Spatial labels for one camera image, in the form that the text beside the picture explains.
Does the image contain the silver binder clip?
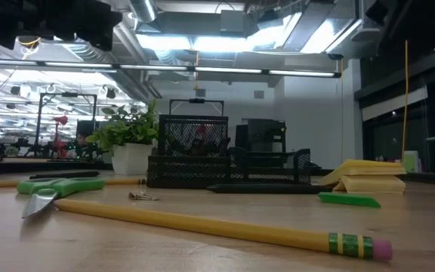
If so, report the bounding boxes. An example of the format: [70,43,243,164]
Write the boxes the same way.
[128,190,161,202]

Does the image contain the person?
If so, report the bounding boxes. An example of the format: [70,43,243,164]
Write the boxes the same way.
[76,131,90,149]

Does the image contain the green plant in white pot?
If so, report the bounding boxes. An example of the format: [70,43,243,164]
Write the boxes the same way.
[85,100,160,175]

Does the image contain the long ceiling strip light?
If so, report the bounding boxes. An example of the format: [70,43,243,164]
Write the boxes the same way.
[0,58,342,79]

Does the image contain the black cabinet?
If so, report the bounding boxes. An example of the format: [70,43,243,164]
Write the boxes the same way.
[235,119,287,153]

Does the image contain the green eraser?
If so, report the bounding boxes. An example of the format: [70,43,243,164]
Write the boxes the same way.
[318,191,381,209]

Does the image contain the black mesh desk organizer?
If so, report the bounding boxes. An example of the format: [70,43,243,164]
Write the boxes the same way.
[146,114,312,189]

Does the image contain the green handled scissors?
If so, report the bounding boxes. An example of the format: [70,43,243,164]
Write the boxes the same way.
[16,177,107,219]

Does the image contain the yellow sticky note pad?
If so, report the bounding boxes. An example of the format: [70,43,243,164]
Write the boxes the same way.
[318,159,407,187]
[332,175,406,194]

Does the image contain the red machine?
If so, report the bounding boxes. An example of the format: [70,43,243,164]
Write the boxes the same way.
[52,115,69,158]

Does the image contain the black gantry frame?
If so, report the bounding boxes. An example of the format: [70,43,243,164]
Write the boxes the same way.
[169,98,225,116]
[35,92,98,156]

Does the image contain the black aluminium table frame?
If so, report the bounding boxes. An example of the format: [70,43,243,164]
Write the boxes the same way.
[0,158,435,187]

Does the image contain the light green box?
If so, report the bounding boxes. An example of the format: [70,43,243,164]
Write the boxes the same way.
[403,150,419,174]

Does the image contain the yellow hanging cable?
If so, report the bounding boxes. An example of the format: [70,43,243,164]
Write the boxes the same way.
[401,39,409,162]

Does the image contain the black pen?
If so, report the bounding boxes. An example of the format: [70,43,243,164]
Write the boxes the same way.
[29,170,100,180]

